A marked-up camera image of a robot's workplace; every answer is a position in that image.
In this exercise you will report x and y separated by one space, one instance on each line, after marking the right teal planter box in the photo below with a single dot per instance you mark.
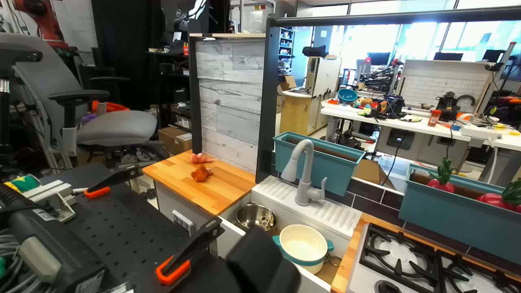
461 216

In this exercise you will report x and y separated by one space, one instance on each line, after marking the white brick backsplash panel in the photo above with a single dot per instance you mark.
230 87

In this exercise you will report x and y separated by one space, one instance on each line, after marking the near orange-handled clamp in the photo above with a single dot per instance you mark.
178 266

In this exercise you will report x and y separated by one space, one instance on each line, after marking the steel sink bowl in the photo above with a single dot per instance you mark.
256 216

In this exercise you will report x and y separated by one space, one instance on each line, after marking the red toy radish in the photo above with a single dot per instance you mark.
508 199
442 177

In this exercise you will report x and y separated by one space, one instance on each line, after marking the black rounded foreground object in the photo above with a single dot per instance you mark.
259 266

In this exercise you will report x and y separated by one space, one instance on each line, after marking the red toy radish left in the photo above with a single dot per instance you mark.
442 177

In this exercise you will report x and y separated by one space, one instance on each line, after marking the red toy radish right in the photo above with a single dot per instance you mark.
508 199

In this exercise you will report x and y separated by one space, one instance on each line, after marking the black metal frame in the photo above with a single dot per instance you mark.
271 54

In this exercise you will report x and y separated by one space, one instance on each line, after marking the far orange-handled clamp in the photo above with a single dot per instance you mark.
113 180

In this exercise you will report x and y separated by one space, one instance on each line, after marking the teal planter box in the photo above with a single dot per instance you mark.
331 162
461 216

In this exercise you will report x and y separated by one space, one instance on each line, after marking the wooden butcher block counter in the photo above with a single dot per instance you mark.
214 186

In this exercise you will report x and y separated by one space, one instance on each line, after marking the white ribbed drainboard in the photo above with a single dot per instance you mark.
280 198

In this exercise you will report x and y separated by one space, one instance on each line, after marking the grey toy faucet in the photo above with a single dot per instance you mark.
305 193

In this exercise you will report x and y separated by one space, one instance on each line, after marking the orange plush toy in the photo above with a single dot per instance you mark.
201 175

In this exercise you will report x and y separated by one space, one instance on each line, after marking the black stove grate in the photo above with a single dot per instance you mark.
391 263

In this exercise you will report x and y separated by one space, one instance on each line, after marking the cardboard box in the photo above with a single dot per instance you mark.
175 139

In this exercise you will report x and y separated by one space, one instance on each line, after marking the white pot with teal rim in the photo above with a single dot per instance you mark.
303 247

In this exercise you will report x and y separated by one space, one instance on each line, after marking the white background table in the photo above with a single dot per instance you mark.
497 139

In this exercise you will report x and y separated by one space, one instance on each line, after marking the grey office chair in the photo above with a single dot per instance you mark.
57 105

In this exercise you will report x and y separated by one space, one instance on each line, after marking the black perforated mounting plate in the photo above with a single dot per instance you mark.
131 237

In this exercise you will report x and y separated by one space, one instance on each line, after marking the left teal planter box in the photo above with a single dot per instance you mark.
331 162

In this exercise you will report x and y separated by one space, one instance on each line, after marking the orange-handled clamp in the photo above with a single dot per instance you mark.
113 180
178 266

